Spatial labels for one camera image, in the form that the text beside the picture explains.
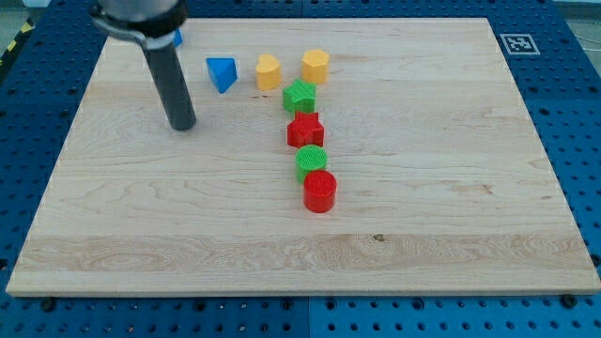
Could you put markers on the blue block behind arm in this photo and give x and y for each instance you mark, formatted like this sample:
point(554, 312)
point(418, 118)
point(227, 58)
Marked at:
point(178, 39)

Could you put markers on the green cylinder block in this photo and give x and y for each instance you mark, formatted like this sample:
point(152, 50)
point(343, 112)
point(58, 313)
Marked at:
point(308, 159)

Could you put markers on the red cylinder block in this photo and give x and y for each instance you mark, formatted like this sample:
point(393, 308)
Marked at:
point(319, 191)

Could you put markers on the red star block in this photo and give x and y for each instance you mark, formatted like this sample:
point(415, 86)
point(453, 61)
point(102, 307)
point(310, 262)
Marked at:
point(305, 129)

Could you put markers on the wooden board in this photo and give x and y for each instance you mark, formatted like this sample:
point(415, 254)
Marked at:
point(443, 185)

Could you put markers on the green star block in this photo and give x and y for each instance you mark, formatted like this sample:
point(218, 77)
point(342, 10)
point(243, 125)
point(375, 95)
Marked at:
point(300, 96)

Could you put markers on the yellow heart block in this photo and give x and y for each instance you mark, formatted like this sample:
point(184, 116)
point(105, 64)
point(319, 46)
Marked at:
point(267, 72)

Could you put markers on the yellow pentagon block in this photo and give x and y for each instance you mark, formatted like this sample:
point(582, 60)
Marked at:
point(315, 66)

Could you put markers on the blue triangle block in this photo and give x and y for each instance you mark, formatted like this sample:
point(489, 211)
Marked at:
point(222, 72)

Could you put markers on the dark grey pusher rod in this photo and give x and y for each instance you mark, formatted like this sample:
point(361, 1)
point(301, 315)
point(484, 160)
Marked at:
point(171, 86)

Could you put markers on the white fiducial marker tag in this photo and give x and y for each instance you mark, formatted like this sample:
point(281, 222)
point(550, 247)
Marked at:
point(519, 44)

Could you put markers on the black and yellow hazard tape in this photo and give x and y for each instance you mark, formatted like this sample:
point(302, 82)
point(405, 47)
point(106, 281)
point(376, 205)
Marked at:
point(15, 46)

